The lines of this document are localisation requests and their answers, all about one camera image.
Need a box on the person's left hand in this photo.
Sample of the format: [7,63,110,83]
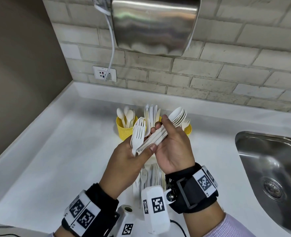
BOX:
[99,136,158,199]

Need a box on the person's right hand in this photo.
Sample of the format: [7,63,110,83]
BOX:
[150,114,196,175]

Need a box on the handful of white plastic spoons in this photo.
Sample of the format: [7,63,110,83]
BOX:
[137,107,187,154]

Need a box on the handful of white plastic forks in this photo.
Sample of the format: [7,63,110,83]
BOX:
[131,117,146,157]

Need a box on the person's right forearm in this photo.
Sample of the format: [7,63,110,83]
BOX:
[183,201,257,237]

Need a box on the person's left forearm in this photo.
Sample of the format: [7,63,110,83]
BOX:
[52,225,70,237]

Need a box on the bunch of white forks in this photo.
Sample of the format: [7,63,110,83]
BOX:
[181,118,191,132]

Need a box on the bunch of white knives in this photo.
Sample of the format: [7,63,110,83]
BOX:
[144,104,161,137]

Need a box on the pile of white plastic cutlery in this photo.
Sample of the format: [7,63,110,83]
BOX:
[133,163,167,209]

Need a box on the bunch of white spoons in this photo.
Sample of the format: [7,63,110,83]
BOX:
[116,105,136,129]

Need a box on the black right wrist band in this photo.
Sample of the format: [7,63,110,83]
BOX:
[165,162,219,215]

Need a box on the black wrist band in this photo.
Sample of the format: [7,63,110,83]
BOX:
[61,183,120,237]
[165,162,219,215]

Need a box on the black left wrist band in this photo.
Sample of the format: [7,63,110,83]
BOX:
[61,183,120,237]

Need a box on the stainless steel hand dryer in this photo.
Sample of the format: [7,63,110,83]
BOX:
[111,0,202,57]

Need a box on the stainless steel sink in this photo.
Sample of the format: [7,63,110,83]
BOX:
[235,131,291,235]

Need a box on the metal sink drain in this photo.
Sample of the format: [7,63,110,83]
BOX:
[262,180,284,202]

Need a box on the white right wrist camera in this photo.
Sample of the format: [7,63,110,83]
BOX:
[141,185,171,235]

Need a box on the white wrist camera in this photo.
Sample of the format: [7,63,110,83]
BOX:
[141,185,171,235]
[114,205,142,237]

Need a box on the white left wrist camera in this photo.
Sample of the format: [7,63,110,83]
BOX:
[114,205,142,237]

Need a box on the black cable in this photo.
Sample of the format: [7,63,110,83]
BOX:
[170,219,187,237]

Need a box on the white wall socket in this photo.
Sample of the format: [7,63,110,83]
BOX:
[93,66,118,83]

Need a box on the white power cable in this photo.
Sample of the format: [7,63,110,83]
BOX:
[92,0,116,81]

